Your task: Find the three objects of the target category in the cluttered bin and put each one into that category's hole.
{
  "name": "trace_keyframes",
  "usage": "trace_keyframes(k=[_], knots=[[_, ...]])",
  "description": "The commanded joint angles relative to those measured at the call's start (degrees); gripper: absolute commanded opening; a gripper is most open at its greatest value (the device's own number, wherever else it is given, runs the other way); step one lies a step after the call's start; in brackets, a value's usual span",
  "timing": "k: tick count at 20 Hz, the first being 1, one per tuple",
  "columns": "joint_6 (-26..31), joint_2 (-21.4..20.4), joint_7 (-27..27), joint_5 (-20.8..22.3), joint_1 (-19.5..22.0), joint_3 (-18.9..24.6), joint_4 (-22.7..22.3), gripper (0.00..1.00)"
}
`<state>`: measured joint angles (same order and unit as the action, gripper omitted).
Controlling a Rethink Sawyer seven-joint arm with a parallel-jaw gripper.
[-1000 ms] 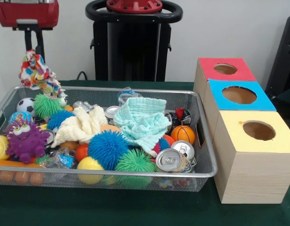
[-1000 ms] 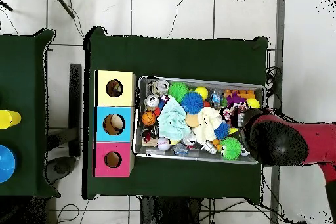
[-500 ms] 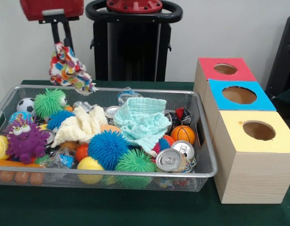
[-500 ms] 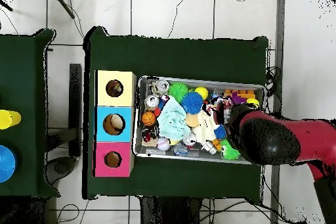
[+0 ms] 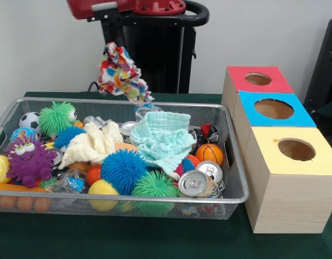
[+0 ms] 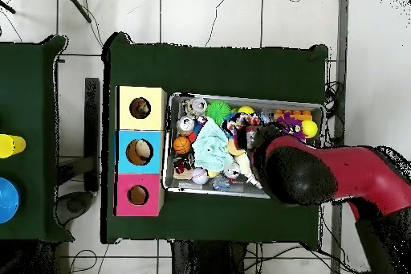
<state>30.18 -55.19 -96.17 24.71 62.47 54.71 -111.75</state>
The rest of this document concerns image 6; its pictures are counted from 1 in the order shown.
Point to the orange toy building block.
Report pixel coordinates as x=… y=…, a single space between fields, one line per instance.
x=298 y=114

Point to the silver drink can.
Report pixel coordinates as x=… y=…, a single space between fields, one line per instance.
x=196 y=106

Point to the shallow silver mesh bin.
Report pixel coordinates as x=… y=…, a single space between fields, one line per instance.
x=192 y=188

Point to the multicoloured knotted rag toy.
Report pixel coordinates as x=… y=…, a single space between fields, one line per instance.
x=140 y=108
x=240 y=119

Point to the black tripod leg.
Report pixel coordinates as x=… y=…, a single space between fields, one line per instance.
x=7 y=7
x=78 y=6

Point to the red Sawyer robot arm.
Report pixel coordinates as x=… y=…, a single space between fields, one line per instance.
x=353 y=171

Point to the wooden box with three holes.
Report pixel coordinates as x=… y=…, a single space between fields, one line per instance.
x=141 y=124

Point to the small orange basketball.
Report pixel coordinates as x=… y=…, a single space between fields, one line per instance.
x=182 y=145

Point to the cream cloth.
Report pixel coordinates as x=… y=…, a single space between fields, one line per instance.
x=244 y=164

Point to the mint green cloth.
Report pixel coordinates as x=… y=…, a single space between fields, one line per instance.
x=210 y=148

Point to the purple spiky monster toy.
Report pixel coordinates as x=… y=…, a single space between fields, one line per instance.
x=290 y=126

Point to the blue bowl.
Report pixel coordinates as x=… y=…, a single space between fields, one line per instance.
x=8 y=200

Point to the yellow cup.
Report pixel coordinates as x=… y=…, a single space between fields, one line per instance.
x=13 y=145

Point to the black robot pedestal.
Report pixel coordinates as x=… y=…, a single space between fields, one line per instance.
x=205 y=258

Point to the green spiky ball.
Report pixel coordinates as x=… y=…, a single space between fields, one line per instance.
x=218 y=110

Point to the dark green table cloth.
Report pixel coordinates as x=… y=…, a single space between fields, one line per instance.
x=208 y=68
x=32 y=94

